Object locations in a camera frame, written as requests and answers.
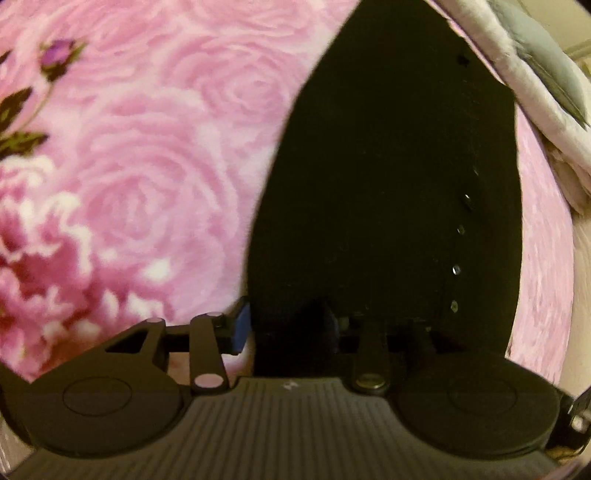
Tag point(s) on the white and grey pillow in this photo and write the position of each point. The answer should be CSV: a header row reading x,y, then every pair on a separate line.
x,y
531,97

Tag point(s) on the black knit garment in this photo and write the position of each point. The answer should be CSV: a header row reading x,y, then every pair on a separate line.
x,y
383,184

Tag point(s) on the pink rose blanket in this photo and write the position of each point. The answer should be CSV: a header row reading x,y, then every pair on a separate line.
x,y
152,175

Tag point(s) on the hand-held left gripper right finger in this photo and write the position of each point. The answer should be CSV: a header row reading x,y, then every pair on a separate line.
x,y
371,355

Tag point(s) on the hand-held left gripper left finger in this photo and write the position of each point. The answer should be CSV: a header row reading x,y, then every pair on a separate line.
x,y
239,325

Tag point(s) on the grey cloth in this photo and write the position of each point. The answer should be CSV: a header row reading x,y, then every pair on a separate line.
x,y
549,60

